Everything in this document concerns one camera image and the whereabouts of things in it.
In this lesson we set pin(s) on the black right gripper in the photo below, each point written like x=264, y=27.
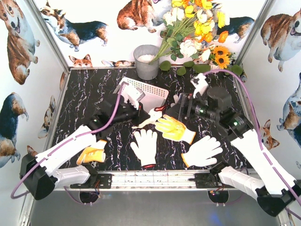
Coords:
x=184, y=108

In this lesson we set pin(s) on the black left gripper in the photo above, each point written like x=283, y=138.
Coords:
x=139, y=112

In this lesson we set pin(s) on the cream knit glove red cuff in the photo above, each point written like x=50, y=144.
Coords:
x=154, y=115

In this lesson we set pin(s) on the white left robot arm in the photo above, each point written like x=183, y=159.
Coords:
x=41, y=174

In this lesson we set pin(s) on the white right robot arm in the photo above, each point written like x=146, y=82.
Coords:
x=274, y=189

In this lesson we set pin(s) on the white plastic storage basket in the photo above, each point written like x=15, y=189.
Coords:
x=154, y=96

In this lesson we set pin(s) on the blue dotted work glove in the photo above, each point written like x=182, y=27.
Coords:
x=176, y=98

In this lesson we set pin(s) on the orange dotted work glove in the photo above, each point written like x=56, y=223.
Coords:
x=174, y=130

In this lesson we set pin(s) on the grey metal bucket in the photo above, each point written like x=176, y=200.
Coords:
x=147, y=65

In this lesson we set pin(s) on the white cotton glove orange cuff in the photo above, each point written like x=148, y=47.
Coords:
x=202, y=152

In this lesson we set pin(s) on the artificial flower bouquet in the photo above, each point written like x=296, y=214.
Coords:
x=196, y=29

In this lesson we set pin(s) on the aluminium front rail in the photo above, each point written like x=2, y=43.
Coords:
x=154, y=180

